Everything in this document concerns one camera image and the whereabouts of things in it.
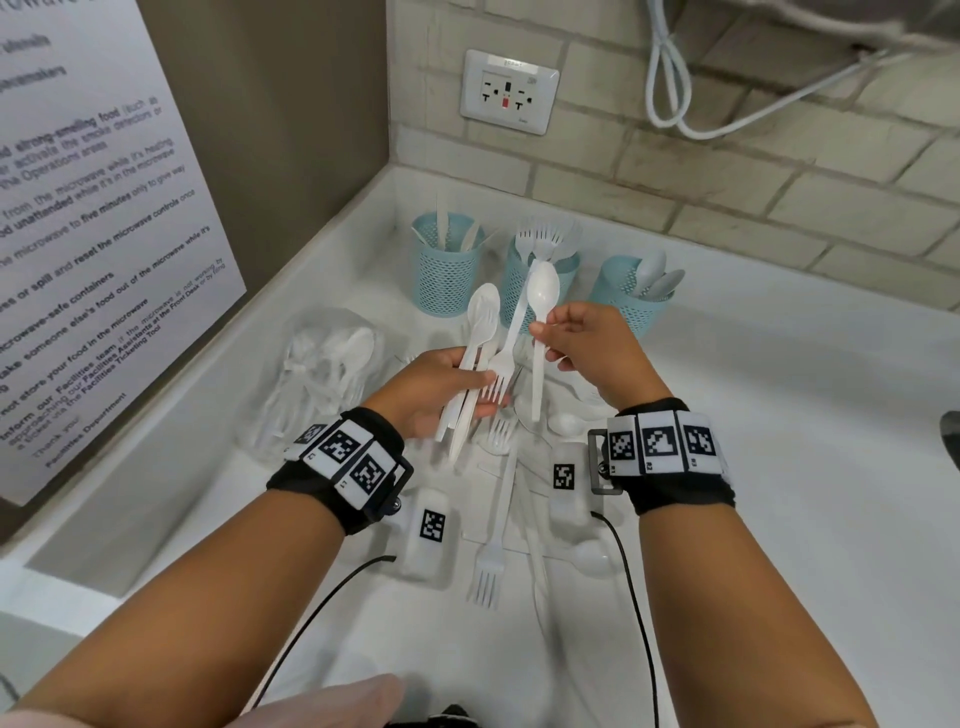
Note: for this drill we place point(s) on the person's pink left sleeve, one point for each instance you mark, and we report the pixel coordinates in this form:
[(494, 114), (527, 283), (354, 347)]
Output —
[(337, 705)]

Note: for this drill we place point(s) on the white plastic spoon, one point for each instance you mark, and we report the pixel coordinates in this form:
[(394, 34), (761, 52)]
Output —
[(651, 268), (667, 285), (484, 307), (542, 289)]

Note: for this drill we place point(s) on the teal mesh cup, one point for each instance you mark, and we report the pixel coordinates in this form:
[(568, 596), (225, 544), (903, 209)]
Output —
[(622, 307), (562, 285), (446, 285)]

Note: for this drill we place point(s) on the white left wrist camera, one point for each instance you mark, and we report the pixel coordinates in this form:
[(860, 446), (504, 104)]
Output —
[(427, 559)]

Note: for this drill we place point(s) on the white printed notice poster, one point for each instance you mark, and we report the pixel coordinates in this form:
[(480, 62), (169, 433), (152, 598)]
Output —
[(75, 225)]

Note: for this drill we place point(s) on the person's left forearm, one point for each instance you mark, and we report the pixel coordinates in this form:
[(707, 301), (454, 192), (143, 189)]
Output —
[(195, 615)]

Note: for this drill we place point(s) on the person's right hand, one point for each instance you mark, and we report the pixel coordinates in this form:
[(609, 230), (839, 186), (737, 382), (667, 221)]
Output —
[(600, 352)]

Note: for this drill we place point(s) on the pile of white plastic cutlery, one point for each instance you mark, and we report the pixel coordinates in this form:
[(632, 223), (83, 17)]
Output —
[(487, 570)]

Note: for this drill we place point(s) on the white wall power outlet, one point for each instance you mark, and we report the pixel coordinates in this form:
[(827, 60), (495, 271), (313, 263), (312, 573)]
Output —
[(510, 90)]

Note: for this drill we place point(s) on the person's left hand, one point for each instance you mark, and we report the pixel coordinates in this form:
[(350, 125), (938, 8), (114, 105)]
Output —
[(427, 390)]

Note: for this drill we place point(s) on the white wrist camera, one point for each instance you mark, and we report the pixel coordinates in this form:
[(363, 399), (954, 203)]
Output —
[(566, 506), (427, 559)]

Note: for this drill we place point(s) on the black right wrist band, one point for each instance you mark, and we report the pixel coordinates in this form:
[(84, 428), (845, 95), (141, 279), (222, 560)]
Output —
[(675, 487)]

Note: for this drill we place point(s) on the black left wrist band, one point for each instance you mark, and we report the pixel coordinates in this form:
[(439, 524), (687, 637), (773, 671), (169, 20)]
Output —
[(337, 480)]

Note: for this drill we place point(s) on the person's right forearm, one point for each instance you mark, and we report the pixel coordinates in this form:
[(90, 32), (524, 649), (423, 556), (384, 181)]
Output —
[(742, 615)]

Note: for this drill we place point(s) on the black wrist band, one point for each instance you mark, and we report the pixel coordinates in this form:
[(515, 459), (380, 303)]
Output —
[(337, 480), (675, 487)]

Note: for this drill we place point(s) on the dark sink basin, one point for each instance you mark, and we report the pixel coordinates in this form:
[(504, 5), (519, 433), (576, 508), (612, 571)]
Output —
[(951, 442)]

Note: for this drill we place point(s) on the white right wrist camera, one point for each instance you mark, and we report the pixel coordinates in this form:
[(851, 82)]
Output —
[(566, 506)]

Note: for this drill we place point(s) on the grey wall-mounted appliance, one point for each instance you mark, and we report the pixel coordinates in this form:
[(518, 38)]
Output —
[(900, 19)]

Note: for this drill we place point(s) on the clear plastic bag of cutlery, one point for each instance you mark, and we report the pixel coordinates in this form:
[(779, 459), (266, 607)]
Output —
[(315, 375)]

